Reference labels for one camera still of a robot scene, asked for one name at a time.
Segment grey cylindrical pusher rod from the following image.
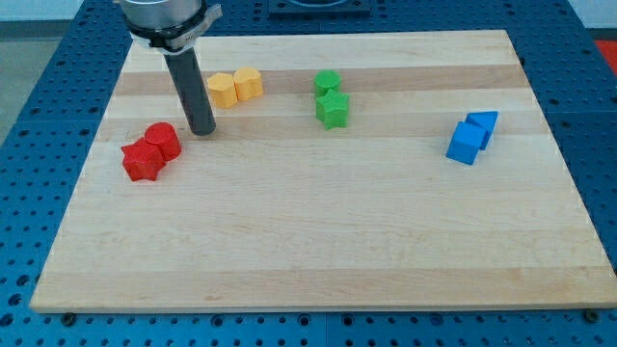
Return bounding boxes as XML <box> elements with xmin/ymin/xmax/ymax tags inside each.
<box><xmin>165</xmin><ymin>48</ymin><xmax>216</xmax><ymax>136</ymax></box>

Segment light wooden board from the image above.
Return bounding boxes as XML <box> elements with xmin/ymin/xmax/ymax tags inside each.
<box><xmin>30</xmin><ymin>30</ymin><xmax>616</xmax><ymax>313</ymax></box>

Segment yellow hexagon block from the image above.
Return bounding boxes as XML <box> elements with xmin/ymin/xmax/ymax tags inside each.
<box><xmin>207</xmin><ymin>72</ymin><xmax>238</xmax><ymax>109</ymax></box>

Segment yellow heart block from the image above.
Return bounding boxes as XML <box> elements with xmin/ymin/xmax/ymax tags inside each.
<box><xmin>233</xmin><ymin>67</ymin><xmax>263</xmax><ymax>101</ymax></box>

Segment red cylinder block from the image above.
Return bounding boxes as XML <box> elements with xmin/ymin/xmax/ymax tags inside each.
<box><xmin>145</xmin><ymin>122</ymin><xmax>182</xmax><ymax>161</ymax></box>

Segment red star block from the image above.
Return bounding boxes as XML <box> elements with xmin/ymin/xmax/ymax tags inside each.
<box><xmin>121</xmin><ymin>138</ymin><xmax>166</xmax><ymax>181</ymax></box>

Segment green cylinder block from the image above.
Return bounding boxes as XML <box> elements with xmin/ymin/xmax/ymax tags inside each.
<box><xmin>314</xmin><ymin>69</ymin><xmax>341</xmax><ymax>98</ymax></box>

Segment green star block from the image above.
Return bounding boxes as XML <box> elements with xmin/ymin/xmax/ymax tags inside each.
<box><xmin>316</xmin><ymin>90</ymin><xmax>349</xmax><ymax>130</ymax></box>

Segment blue cube block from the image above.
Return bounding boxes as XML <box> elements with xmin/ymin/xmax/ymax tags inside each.
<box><xmin>445</xmin><ymin>121</ymin><xmax>487</xmax><ymax>165</ymax></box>

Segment blue triangle block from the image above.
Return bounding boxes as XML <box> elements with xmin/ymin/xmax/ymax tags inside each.
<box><xmin>466</xmin><ymin>111</ymin><xmax>498</xmax><ymax>150</ymax></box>

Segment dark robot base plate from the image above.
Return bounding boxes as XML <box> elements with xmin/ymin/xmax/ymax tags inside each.
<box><xmin>267</xmin><ymin>0</ymin><xmax>371</xmax><ymax>17</ymax></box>

